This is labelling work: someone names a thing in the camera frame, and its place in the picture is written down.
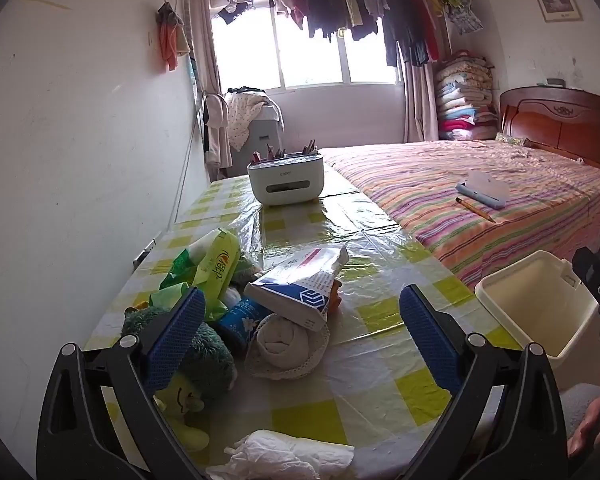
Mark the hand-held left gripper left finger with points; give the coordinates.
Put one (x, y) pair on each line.
(176, 340)

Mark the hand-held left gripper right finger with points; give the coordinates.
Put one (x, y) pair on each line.
(429, 345)

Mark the green plush toy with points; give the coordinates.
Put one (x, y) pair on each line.
(205, 355)

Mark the blue flowered can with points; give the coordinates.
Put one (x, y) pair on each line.
(240, 320)

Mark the dark green wrapper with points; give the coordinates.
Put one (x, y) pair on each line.
(177, 270)

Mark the yellow-green snack packet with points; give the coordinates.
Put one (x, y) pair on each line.
(215, 270)

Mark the white plastic trash bin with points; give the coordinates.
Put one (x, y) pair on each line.
(525, 305)

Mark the small orange object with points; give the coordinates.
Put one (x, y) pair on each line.
(335, 295)

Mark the white lace cloth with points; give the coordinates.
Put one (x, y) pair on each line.
(285, 345)

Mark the white and blue medicine box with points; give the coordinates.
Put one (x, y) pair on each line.
(290, 285)

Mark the white plastic bag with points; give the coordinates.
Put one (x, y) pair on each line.
(280, 455)

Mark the person's right hand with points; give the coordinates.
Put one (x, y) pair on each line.
(587, 427)

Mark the grey cloth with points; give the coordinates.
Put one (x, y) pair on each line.
(577, 400)

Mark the yellow pencil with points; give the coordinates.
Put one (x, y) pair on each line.
(475, 209)

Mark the white and blue case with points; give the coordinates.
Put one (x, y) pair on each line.
(480, 192)

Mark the striped bed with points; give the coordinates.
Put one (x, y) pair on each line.
(430, 175)

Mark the wooden bed headboard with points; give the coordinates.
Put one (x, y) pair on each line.
(560, 120)

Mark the green patterned cloth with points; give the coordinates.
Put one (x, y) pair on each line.
(510, 139)

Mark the white desk organizer box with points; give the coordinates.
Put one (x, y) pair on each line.
(285, 185)

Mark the bunch of pens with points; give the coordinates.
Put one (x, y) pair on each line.
(270, 152)

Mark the small grey device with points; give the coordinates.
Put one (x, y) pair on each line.
(556, 82)

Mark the pale hanging robe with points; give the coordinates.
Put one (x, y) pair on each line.
(216, 125)

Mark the white dotted cloth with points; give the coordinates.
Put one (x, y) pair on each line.
(245, 115)

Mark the stack of folded quilts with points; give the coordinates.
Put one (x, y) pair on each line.
(462, 100)

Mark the beige curtain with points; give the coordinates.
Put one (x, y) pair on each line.
(205, 35)
(420, 105)

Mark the black garment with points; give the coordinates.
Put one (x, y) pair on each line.
(247, 90)

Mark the orange hanging cloth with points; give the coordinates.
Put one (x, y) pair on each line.
(170, 45)

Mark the window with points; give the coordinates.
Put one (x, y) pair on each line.
(310, 60)

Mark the small dark hanging garment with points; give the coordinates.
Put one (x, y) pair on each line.
(232, 12)

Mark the row of hanging clothes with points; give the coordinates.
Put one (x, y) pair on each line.
(355, 5)

